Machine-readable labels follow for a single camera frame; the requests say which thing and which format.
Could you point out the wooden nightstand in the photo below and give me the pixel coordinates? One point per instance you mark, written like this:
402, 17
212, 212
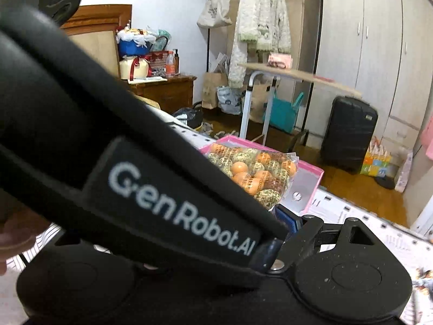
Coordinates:
162, 94

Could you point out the wooden headboard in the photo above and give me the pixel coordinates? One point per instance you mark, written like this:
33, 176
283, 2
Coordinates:
98, 17

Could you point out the black bag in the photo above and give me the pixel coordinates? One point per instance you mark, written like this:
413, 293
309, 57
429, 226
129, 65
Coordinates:
187, 117

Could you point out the white wardrobe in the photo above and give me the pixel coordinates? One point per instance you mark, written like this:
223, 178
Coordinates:
379, 40

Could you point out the white and blue bag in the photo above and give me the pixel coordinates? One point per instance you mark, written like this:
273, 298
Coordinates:
229, 101

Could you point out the orange bottle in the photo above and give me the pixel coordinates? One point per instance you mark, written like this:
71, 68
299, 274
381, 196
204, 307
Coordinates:
171, 66

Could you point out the black clothes rack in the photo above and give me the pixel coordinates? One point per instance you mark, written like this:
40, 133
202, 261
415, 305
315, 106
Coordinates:
321, 6

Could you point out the blue gift box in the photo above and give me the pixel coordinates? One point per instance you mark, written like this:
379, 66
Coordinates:
130, 47

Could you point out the green and orange egg bag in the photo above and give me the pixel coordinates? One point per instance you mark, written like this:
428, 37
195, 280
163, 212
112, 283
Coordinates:
250, 176

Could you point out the person's left hand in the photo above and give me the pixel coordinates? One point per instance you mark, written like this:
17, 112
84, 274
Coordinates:
15, 240

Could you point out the black round base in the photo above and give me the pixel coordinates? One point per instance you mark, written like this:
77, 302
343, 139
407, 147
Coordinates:
385, 182

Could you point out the red box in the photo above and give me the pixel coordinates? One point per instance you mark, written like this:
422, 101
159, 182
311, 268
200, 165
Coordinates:
159, 61

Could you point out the white knitted cardigan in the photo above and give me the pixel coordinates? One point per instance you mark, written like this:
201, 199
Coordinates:
253, 17

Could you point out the beige canvas tote bag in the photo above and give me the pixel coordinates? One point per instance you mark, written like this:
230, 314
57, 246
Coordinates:
214, 13

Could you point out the black suitcase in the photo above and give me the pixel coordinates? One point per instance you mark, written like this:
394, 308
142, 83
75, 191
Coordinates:
348, 135

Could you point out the cream bag with red ribbon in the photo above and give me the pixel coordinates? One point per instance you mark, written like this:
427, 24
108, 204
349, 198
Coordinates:
134, 69

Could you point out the colourful gift bag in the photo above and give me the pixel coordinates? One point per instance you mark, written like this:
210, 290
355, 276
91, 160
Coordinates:
375, 164

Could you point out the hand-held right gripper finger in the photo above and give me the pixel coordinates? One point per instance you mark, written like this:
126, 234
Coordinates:
284, 219

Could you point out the brown paper bag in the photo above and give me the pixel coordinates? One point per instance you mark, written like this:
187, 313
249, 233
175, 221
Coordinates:
259, 101
214, 91

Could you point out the small pink box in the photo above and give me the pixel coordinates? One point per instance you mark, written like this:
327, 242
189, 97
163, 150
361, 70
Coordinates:
280, 61

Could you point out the teal tote bag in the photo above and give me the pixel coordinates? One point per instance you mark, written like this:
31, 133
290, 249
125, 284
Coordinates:
284, 115

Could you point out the pink bag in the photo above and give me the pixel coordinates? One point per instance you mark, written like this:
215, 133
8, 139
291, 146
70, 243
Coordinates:
429, 138

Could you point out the wooden folding table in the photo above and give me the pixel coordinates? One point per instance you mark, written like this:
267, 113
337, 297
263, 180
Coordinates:
304, 74

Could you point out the striped bed sheet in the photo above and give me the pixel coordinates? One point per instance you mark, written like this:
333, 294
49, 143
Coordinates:
389, 243

